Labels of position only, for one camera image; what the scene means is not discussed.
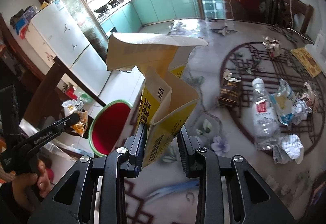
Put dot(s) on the white refrigerator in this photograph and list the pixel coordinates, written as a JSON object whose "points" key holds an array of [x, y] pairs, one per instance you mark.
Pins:
{"points": [[53, 32]]}

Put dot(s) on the left hand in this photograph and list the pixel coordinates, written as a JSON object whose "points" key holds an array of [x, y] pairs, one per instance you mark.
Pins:
{"points": [[22, 182]]}

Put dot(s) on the brown Baisha cigarette pack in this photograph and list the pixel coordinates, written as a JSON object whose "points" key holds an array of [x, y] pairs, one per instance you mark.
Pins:
{"points": [[230, 89]]}

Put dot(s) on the white paper ball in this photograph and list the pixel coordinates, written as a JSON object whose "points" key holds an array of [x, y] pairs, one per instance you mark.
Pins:
{"points": [[301, 111]]}

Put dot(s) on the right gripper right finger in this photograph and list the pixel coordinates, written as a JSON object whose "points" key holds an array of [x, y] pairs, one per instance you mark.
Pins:
{"points": [[187, 146]]}

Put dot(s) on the yellow picture book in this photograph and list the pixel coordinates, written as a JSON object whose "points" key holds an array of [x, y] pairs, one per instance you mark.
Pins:
{"points": [[307, 61]]}

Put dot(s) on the yellow cardboard box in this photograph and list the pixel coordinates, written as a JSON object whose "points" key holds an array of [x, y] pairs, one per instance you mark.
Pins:
{"points": [[166, 101]]}

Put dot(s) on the teal kitchen cabinets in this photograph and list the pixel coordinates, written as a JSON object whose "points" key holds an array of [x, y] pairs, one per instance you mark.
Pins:
{"points": [[132, 15]]}

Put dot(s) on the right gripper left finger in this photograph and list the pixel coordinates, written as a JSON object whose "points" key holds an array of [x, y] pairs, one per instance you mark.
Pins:
{"points": [[132, 162]]}

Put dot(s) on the clear plastic water bottle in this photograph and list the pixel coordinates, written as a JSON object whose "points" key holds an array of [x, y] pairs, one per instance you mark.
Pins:
{"points": [[265, 122]]}

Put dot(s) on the white foam block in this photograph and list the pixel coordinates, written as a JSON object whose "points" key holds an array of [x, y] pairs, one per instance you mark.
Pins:
{"points": [[317, 51]]}

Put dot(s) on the orange snack bag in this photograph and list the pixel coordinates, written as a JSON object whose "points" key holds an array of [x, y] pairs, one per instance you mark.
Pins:
{"points": [[78, 116]]}

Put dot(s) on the black wok pan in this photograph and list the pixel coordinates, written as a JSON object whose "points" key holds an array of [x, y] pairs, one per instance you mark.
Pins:
{"points": [[105, 7]]}

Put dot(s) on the crumpled red white wrapper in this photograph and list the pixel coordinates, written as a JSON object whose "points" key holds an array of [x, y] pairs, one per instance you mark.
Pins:
{"points": [[272, 46]]}

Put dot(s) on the clear blue plastic wrapper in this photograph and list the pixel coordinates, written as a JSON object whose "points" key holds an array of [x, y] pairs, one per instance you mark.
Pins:
{"points": [[283, 102]]}

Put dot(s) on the wooden chair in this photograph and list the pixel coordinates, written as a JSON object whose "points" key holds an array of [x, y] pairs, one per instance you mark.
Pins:
{"points": [[283, 13]]}

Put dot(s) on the red green trash bin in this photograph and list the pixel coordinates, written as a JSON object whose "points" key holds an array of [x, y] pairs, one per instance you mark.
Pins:
{"points": [[107, 127]]}

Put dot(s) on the crumpled white paper near edge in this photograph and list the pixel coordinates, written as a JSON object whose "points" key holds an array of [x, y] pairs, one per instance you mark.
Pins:
{"points": [[289, 148]]}

